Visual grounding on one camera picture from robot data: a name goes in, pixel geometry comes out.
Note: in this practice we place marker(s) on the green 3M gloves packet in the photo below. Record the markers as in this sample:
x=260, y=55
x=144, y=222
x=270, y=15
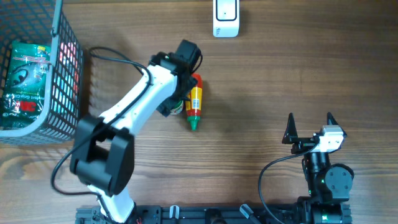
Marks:
x=24, y=93

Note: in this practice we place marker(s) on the grey plastic mesh basket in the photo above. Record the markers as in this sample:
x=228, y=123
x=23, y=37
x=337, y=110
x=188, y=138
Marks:
x=44, y=23

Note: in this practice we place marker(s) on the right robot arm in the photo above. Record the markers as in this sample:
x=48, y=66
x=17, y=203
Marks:
x=329, y=184

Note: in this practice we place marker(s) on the red sauce bottle green cap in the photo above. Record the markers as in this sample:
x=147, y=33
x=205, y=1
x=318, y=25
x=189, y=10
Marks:
x=194, y=103

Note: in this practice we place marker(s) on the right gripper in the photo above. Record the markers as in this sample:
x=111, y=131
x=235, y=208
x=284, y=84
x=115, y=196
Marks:
x=291, y=135

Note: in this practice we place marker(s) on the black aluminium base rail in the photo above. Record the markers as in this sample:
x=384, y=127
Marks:
x=285, y=213

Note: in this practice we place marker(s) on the white barcode scanner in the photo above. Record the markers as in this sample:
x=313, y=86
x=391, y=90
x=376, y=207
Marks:
x=226, y=18

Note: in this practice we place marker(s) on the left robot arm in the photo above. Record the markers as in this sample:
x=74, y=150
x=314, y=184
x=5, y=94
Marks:
x=103, y=153

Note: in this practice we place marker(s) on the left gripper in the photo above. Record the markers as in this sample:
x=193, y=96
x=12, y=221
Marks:
x=171, y=102

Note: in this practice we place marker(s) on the green lid spice jar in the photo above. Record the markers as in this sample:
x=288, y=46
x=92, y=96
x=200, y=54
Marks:
x=178, y=108

